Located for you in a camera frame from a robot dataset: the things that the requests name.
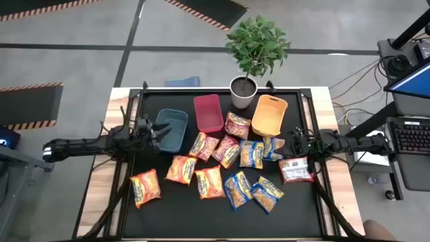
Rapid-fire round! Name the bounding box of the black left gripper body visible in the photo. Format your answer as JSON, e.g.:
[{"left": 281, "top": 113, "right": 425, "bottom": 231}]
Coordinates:
[{"left": 134, "top": 116, "right": 159, "bottom": 153}]

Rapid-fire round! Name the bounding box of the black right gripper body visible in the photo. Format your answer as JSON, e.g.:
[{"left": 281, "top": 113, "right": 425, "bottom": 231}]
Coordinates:
[{"left": 291, "top": 126, "right": 320, "bottom": 159}]

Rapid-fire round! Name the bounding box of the red ramen noodle pack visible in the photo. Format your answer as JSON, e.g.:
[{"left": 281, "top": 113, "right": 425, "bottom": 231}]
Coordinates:
[
  {"left": 188, "top": 131, "right": 220, "bottom": 163},
  {"left": 211, "top": 134, "right": 241, "bottom": 169},
  {"left": 224, "top": 111, "right": 252, "bottom": 140},
  {"left": 277, "top": 156, "right": 314, "bottom": 185}
]

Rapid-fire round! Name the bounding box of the blue ramen noodle pack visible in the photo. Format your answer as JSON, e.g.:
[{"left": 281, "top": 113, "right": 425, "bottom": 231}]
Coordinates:
[
  {"left": 262, "top": 136, "right": 286, "bottom": 161},
  {"left": 239, "top": 139, "right": 265, "bottom": 169},
  {"left": 224, "top": 170, "right": 253, "bottom": 212},
  {"left": 250, "top": 175, "right": 285, "bottom": 215}
]

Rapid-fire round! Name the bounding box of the orange ramen noodle pack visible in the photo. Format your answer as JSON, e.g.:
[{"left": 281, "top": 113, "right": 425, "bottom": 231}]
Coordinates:
[
  {"left": 194, "top": 165, "right": 226, "bottom": 200},
  {"left": 129, "top": 168, "right": 162, "bottom": 210},
  {"left": 165, "top": 155, "right": 198, "bottom": 186}
]

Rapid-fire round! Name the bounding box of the blue-grey plastic bin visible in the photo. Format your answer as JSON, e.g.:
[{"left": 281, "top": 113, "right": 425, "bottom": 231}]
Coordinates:
[{"left": 155, "top": 108, "right": 189, "bottom": 154}]

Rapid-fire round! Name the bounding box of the yellow plastic bin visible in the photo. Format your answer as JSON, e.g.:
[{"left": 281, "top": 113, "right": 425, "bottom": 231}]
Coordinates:
[{"left": 251, "top": 94, "right": 289, "bottom": 138}]

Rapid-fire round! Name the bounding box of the pink plastic bin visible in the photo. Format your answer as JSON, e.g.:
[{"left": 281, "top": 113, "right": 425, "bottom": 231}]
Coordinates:
[{"left": 193, "top": 93, "right": 225, "bottom": 134}]

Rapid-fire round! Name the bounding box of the white plant pot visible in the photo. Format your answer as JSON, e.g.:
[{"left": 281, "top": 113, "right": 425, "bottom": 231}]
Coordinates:
[{"left": 229, "top": 75, "right": 259, "bottom": 110}]

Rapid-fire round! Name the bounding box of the white labelled box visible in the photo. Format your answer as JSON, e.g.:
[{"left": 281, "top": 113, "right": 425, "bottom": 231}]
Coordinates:
[{"left": 351, "top": 129, "right": 391, "bottom": 168}]

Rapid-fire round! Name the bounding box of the black diagonal support bar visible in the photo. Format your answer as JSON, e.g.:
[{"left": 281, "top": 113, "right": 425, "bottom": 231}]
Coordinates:
[{"left": 343, "top": 100, "right": 400, "bottom": 142}]

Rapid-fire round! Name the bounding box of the black table mat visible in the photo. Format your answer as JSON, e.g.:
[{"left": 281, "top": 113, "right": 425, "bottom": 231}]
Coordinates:
[{"left": 121, "top": 89, "right": 324, "bottom": 239}]

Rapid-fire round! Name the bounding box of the black keyboard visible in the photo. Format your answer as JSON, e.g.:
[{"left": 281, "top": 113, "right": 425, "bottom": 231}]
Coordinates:
[{"left": 388, "top": 118, "right": 430, "bottom": 156}]

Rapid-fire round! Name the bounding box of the small green leafy tree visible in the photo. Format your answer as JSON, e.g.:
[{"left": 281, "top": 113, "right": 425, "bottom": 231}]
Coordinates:
[{"left": 224, "top": 13, "right": 292, "bottom": 85}]

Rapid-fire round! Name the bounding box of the person's knee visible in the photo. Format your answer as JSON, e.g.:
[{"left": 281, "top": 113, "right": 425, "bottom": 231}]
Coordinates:
[{"left": 362, "top": 218, "right": 401, "bottom": 242}]

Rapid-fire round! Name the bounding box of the grey computer desk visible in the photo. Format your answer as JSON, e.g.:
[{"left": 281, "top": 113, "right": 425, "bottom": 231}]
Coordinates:
[{"left": 385, "top": 116, "right": 430, "bottom": 193}]

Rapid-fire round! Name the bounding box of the black hazard-striped floor mat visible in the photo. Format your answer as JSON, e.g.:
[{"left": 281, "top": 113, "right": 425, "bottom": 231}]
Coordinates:
[
  {"left": 163, "top": 0, "right": 250, "bottom": 32},
  {"left": 0, "top": 81, "right": 65, "bottom": 132},
  {"left": 0, "top": 0, "right": 101, "bottom": 23}
]

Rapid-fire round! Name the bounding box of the grey side desk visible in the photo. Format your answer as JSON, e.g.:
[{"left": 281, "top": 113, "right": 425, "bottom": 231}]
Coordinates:
[{"left": 0, "top": 145, "right": 55, "bottom": 242}]

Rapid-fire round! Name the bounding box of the computer monitor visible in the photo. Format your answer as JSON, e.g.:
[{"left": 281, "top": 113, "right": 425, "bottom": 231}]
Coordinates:
[{"left": 383, "top": 60, "right": 430, "bottom": 100}]

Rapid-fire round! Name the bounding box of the grey equipment box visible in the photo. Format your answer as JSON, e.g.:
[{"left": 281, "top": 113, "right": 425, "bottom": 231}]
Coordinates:
[{"left": 376, "top": 37, "right": 421, "bottom": 73}]

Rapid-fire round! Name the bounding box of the black device with blue light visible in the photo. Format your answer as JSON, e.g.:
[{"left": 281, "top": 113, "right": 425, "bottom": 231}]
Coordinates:
[{"left": 0, "top": 126, "right": 22, "bottom": 151}]

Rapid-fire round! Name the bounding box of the black pole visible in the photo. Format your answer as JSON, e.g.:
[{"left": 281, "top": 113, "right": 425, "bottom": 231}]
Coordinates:
[{"left": 390, "top": 7, "right": 430, "bottom": 51}]

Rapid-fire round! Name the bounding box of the yellow floor cable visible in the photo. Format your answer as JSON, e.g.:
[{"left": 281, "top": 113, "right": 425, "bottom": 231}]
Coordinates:
[{"left": 331, "top": 63, "right": 380, "bottom": 102}]

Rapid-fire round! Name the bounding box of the coiled black cable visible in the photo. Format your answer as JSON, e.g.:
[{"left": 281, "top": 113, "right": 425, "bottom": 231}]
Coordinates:
[{"left": 382, "top": 53, "right": 415, "bottom": 80}]

